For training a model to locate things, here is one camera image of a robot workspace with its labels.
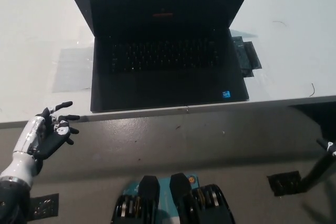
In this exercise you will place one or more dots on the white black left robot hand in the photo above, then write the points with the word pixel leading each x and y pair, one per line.
pixel 48 145

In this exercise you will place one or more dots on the black tape patch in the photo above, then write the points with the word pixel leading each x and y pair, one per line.
pixel 248 56

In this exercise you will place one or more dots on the black desk leg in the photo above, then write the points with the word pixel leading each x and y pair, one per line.
pixel 316 171

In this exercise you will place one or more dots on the dark grey laptop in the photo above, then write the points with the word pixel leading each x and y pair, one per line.
pixel 168 77

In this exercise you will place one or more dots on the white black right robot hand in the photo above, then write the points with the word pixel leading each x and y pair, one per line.
pixel 331 148

